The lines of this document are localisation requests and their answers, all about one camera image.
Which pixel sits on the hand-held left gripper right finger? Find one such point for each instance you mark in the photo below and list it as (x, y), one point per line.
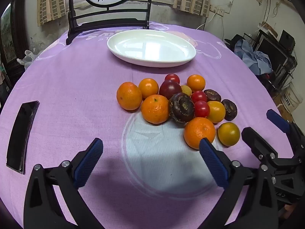
(213, 162)

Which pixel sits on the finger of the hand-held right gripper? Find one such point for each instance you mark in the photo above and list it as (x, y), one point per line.
(277, 120)
(256, 142)

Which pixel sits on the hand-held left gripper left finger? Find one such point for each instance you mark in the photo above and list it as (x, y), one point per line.
(88, 162)

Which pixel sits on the yellow-green tomato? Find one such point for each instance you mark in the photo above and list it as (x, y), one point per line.
(228, 134)

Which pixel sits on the dark brown water chestnut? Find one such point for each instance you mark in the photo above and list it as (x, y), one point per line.
(182, 107)
(229, 109)
(212, 95)

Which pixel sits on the yellow-orange tomato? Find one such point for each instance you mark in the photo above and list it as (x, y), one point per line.
(215, 111)

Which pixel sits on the red cherry tomato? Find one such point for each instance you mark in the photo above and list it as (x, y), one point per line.
(201, 108)
(199, 96)
(172, 78)

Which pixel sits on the small yellow cherry tomato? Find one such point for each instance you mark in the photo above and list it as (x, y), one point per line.
(186, 90)

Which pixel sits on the dark purple tomato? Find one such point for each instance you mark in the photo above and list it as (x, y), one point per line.
(169, 88)

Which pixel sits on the white oval plate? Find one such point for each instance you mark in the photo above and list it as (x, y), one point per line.
(152, 47)

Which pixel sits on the cardboard box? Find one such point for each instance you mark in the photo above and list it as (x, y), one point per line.
(284, 113)

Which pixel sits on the white plastic bucket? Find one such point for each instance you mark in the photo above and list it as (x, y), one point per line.
(292, 97)

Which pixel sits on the blue clothing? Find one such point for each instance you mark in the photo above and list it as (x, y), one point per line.
(255, 59)

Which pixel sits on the black monitor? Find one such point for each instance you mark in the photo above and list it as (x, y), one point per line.
(274, 50)

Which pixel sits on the black smartphone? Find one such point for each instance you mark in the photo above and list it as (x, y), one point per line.
(21, 136)

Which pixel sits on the purple tablecloth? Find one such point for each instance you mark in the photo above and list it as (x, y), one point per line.
(71, 88)

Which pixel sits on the black speaker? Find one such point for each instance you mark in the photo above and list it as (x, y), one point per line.
(287, 39)

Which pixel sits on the white plastic bag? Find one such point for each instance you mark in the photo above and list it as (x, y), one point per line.
(27, 59)

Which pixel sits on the dark wooden cabinet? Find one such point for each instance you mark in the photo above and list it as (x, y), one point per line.
(14, 59)

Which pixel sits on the black framed painted table screen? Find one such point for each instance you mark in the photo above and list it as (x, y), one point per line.
(107, 16)

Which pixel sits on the white wall socket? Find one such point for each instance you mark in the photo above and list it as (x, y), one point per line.
(218, 10)

